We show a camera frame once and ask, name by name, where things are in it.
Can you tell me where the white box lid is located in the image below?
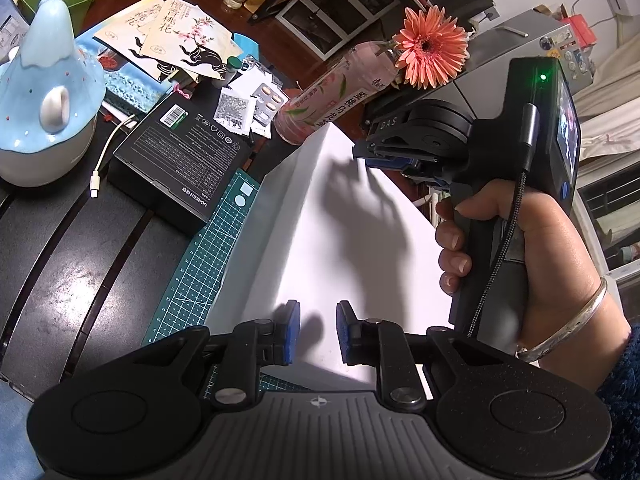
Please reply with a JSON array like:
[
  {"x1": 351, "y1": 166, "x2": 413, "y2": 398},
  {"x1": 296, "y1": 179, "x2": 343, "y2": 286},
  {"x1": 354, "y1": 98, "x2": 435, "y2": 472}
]
[{"x1": 204, "y1": 121, "x2": 457, "y2": 394}]

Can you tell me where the person right hand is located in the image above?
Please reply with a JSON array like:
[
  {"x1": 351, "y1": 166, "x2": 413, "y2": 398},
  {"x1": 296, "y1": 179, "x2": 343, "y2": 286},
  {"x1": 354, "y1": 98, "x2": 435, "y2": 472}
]
[{"x1": 435, "y1": 180, "x2": 631, "y2": 391}]

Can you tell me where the green cutting mat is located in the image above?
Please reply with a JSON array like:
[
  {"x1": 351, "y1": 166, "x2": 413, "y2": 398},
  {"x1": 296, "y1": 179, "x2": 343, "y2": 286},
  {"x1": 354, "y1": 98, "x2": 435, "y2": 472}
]
[{"x1": 142, "y1": 168, "x2": 312, "y2": 394}]

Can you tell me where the silver refrigerator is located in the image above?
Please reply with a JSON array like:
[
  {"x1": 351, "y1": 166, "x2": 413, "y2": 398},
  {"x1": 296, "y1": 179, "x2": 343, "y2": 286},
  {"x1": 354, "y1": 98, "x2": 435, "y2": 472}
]
[{"x1": 449, "y1": 6, "x2": 597, "y2": 97}]

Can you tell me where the pink tea bottle vase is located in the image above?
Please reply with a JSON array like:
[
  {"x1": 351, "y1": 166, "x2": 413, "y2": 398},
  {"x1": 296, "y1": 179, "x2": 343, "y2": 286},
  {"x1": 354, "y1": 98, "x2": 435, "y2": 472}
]
[{"x1": 273, "y1": 41, "x2": 399, "y2": 145}]

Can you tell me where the white storage box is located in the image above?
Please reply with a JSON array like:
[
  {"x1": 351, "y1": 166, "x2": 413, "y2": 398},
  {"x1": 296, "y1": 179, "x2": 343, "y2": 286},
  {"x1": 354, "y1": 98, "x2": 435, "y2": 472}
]
[{"x1": 205, "y1": 146, "x2": 319, "y2": 334}]

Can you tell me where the red box on fridge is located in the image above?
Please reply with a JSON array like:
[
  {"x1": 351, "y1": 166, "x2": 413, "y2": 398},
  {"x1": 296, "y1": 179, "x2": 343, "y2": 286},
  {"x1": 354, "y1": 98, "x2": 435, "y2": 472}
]
[{"x1": 563, "y1": 14, "x2": 597, "y2": 49}]

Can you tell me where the pink gerbera flower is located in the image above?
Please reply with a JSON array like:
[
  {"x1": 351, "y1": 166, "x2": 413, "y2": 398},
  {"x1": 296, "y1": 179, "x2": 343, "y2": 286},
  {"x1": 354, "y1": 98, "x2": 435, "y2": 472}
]
[{"x1": 393, "y1": 6, "x2": 469, "y2": 89}]

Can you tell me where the white drawer unit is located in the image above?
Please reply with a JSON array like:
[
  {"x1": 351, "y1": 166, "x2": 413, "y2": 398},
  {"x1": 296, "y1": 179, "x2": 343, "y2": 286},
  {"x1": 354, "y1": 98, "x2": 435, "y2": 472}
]
[{"x1": 277, "y1": 0, "x2": 398, "y2": 61}]

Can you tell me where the black product box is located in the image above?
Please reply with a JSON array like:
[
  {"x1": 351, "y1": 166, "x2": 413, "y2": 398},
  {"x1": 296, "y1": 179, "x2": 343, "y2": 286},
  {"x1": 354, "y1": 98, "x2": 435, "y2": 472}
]
[{"x1": 108, "y1": 93, "x2": 250, "y2": 235}]

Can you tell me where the stack of papers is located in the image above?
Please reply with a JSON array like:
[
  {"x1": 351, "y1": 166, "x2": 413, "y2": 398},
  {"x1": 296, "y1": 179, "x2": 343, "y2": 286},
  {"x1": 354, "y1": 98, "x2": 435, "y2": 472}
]
[{"x1": 76, "y1": 0, "x2": 288, "y2": 139}]

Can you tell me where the blue white ceramic humidifier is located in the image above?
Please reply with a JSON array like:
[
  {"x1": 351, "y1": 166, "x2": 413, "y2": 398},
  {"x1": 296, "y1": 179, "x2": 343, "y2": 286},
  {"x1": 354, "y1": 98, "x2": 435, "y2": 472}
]
[{"x1": 0, "y1": 0, "x2": 105, "y2": 188}]

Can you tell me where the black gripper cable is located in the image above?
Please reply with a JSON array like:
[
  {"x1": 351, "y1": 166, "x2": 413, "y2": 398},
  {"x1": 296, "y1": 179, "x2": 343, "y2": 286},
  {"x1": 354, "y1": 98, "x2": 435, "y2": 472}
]
[{"x1": 466, "y1": 102, "x2": 542, "y2": 339}]

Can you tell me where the white usb cable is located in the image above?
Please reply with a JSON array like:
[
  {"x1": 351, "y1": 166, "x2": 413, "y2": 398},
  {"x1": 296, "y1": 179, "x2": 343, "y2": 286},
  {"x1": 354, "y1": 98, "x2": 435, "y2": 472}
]
[{"x1": 89, "y1": 115, "x2": 139, "y2": 201}]

